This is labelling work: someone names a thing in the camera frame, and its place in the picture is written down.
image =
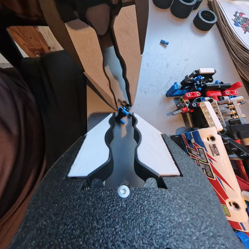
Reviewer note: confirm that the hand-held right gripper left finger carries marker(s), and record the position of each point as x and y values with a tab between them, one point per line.
91	155

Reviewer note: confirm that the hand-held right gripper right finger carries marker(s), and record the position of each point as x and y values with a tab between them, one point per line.
155	153

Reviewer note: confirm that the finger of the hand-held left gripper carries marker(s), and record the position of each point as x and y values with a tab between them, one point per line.
87	48
128	48

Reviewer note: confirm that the black angled brick beam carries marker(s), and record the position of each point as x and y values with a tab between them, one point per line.
118	115

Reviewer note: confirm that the brick model race car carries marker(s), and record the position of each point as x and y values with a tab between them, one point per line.
214	155

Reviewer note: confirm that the grey desk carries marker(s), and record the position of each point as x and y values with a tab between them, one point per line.
165	68

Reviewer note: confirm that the wooden cabinet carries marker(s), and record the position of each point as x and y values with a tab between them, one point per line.
29	38

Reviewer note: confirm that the black chair armrest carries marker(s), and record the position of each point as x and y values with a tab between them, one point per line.
11	44

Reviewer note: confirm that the person's black trousers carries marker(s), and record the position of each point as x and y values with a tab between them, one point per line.
62	97

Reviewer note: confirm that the black rubber tyre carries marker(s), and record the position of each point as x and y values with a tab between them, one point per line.
198	4
181	12
162	4
202	26

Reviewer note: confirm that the open instruction booklet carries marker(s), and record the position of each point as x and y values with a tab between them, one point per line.
233	38

